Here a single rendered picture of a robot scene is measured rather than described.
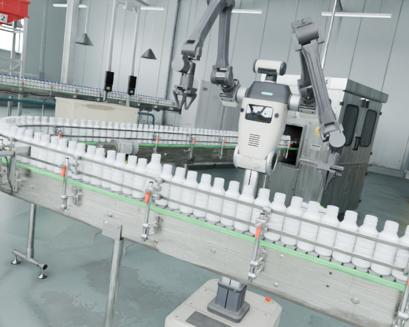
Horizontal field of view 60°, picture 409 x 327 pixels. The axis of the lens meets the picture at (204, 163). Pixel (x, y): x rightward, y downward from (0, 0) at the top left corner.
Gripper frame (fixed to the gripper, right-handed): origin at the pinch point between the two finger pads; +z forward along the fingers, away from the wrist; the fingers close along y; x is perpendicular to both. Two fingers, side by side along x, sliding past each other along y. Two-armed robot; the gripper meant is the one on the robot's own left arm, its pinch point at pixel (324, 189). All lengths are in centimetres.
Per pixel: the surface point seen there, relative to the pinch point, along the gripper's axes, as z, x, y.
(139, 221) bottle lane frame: 33, -14, -66
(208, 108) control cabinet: -202, 504, -317
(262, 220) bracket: 19.5, -25.5, -13.9
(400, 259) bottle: 18.8, -16.2, 27.9
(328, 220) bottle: 13.2, -18.3, 5.4
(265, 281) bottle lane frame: 39.1, -12.3, -10.5
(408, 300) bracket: 29.9, -16.5, 32.0
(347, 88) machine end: -184, 296, -33
